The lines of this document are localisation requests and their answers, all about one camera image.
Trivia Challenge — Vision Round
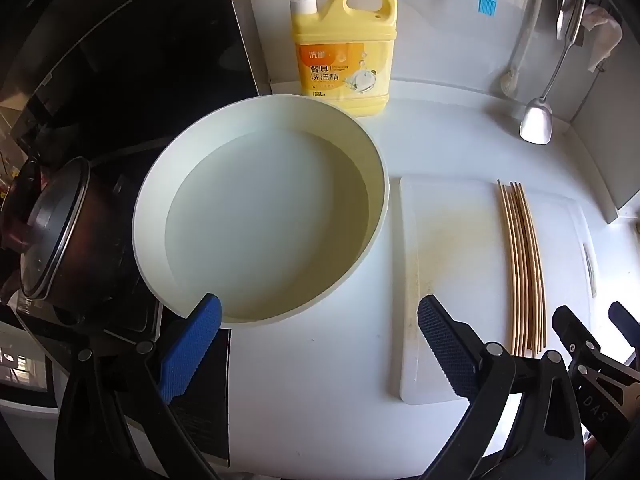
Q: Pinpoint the white cleaning rag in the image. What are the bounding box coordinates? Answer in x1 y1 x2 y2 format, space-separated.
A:
582 4 623 73

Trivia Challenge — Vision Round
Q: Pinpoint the glass pot lid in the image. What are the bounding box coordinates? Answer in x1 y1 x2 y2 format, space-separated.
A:
17 157 98 301

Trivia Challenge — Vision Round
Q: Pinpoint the stainless steel spatula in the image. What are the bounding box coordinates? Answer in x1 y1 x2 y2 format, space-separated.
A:
519 0 586 145

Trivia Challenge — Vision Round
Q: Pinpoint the dark cooking pot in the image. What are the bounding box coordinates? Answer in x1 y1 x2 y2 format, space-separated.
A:
0 156 146 311

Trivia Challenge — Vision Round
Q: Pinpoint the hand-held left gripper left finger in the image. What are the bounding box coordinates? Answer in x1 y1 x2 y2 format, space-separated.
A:
54 292 223 480

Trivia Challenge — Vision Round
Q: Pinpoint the bundle of wooden chopsticks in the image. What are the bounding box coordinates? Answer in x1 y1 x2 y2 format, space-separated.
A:
496 178 547 358

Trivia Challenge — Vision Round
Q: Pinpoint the white handled dish brush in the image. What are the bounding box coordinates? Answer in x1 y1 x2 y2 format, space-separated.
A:
501 0 546 98

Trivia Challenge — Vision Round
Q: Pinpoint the dark glass panel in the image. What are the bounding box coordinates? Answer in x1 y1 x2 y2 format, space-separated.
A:
0 0 261 161

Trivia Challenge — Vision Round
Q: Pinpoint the hanging steel spoon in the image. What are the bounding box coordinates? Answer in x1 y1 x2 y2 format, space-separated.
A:
555 0 576 41

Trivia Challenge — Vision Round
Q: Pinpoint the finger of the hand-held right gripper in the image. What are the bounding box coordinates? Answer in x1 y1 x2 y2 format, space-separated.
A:
609 301 640 356
552 305 601 368

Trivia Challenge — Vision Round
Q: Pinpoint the white plastic cutting board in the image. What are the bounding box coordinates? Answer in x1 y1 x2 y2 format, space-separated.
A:
398 175 598 405

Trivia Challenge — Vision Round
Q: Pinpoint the black cooktop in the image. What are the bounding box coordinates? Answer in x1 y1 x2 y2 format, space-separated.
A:
0 280 231 466

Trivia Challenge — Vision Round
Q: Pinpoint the white plastic basin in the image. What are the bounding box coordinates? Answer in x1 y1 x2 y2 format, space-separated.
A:
131 94 391 330

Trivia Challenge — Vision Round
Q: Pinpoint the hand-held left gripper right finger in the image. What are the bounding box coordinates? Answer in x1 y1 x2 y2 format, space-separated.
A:
416 294 586 480

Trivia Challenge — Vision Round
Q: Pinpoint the yellow dish detergent bottle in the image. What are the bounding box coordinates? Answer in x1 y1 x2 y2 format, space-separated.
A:
270 0 398 118

